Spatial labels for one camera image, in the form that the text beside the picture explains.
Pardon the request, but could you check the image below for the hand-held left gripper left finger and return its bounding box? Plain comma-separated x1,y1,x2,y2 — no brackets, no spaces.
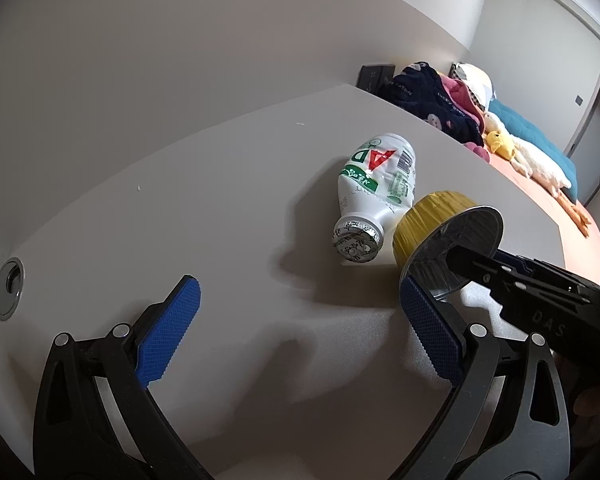
32,275,216,480

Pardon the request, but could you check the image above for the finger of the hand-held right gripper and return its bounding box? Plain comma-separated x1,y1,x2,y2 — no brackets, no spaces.
493,252,600,294
442,244,531,307

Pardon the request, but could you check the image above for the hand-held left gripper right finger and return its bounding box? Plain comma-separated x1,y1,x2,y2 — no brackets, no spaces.
400,276,574,480

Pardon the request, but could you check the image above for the yellow foil cup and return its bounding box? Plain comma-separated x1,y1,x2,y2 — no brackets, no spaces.
392,190,505,302

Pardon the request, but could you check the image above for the white plastic bottle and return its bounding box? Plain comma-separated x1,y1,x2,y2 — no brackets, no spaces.
330,132,419,266

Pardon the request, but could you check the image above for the bed with orange sheet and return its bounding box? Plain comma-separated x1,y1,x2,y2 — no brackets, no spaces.
485,150,600,281

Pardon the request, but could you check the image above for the white goose plush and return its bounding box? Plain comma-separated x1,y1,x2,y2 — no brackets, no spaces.
482,110,592,237

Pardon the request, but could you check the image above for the yellow duck plush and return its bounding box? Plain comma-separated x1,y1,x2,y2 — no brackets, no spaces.
482,130,516,161

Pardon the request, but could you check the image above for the grey door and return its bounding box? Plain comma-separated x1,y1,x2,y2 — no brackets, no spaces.
565,55,600,207

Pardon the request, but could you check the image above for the pink clothing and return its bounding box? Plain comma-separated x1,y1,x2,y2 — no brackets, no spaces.
440,72,492,162

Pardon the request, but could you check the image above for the round metal desk grommet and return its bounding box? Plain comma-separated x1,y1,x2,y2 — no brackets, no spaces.
0,257,26,320

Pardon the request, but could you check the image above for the navy printed garment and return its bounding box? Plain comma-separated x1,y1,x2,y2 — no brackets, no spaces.
377,61,484,144

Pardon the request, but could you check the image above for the patchwork pillow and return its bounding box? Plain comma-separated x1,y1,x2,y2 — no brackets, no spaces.
450,61,496,111

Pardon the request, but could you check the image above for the black power strip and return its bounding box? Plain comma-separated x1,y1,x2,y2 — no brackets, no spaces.
355,64,397,92

